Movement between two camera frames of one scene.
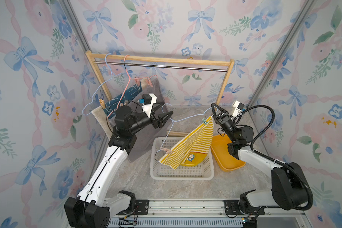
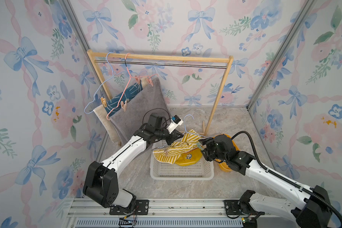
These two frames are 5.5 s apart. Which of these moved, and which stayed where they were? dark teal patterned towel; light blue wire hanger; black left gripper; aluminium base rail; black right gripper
Moved: black left gripper; light blue wire hanger; black right gripper
Stayed: dark teal patterned towel; aluminium base rail
